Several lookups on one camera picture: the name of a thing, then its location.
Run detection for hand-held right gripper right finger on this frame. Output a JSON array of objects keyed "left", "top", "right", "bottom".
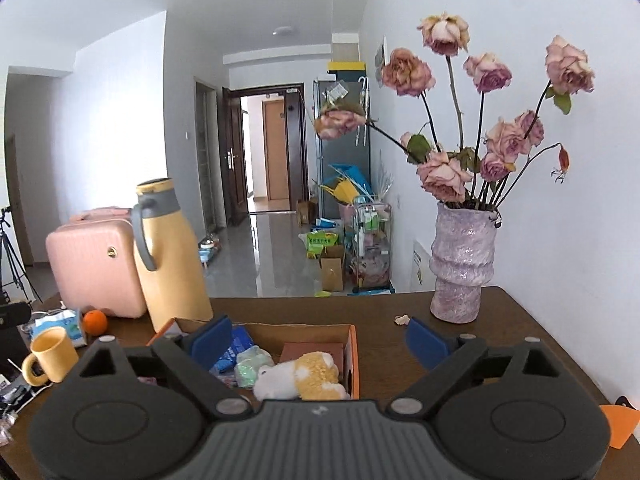
[{"left": 385, "top": 317, "right": 561, "bottom": 420}]

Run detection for dark brown open door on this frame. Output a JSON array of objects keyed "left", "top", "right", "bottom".
[{"left": 222, "top": 86, "right": 252, "bottom": 229}]

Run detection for yellow thermos jug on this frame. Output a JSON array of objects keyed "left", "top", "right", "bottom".
[{"left": 131, "top": 178, "right": 215, "bottom": 334}]

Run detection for black packets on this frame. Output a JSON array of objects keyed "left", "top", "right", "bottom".
[{"left": 0, "top": 360, "right": 43, "bottom": 426}]

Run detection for blue tissue packet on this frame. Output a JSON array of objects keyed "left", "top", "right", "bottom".
[{"left": 29, "top": 308, "right": 87, "bottom": 349}]

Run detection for yellow white plush toy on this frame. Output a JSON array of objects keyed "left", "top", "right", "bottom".
[{"left": 252, "top": 351, "right": 352, "bottom": 401}]

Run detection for yellow blue bag pile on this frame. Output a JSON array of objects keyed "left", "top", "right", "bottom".
[{"left": 319, "top": 162, "right": 374, "bottom": 202}]

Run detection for dried pink roses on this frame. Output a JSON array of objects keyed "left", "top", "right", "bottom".
[{"left": 314, "top": 11, "right": 596, "bottom": 211}]

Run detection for brown wooden door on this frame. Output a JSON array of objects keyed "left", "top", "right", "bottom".
[{"left": 262, "top": 99, "right": 292, "bottom": 202}]

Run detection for green bag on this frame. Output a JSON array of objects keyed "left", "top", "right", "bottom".
[{"left": 305, "top": 230, "right": 342, "bottom": 261}]

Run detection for purple ceramic vase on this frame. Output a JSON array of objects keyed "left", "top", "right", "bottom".
[{"left": 429, "top": 201, "right": 501, "bottom": 325}]

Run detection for red cardboard box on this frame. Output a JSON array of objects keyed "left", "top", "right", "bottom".
[{"left": 147, "top": 317, "right": 360, "bottom": 401}]

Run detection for black tripod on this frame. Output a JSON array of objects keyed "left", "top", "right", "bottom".
[{"left": 0, "top": 206, "right": 44, "bottom": 305}]

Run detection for yellow mug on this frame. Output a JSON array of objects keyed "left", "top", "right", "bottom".
[{"left": 21, "top": 326, "right": 81, "bottom": 387}]

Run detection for white board yellow label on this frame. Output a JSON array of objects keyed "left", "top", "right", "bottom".
[{"left": 412, "top": 238, "right": 433, "bottom": 292}]

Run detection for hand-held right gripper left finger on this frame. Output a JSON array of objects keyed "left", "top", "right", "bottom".
[{"left": 80, "top": 316, "right": 253, "bottom": 420}]

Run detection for pale green soft ball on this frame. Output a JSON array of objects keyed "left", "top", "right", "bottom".
[{"left": 234, "top": 346, "right": 276, "bottom": 390}]

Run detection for orange black stand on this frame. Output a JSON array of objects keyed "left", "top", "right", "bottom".
[{"left": 598, "top": 395, "right": 640, "bottom": 450}]

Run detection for pink suitcase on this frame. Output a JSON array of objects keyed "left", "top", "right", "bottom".
[{"left": 46, "top": 206, "right": 149, "bottom": 320}]

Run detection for wire storage cart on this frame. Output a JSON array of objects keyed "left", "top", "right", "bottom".
[{"left": 352, "top": 195, "right": 394, "bottom": 292}]

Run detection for orange fruit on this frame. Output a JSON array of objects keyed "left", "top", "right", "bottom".
[{"left": 82, "top": 309, "right": 110, "bottom": 336}]

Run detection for blue small carton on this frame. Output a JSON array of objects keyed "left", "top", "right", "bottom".
[{"left": 210, "top": 325, "right": 257, "bottom": 374}]

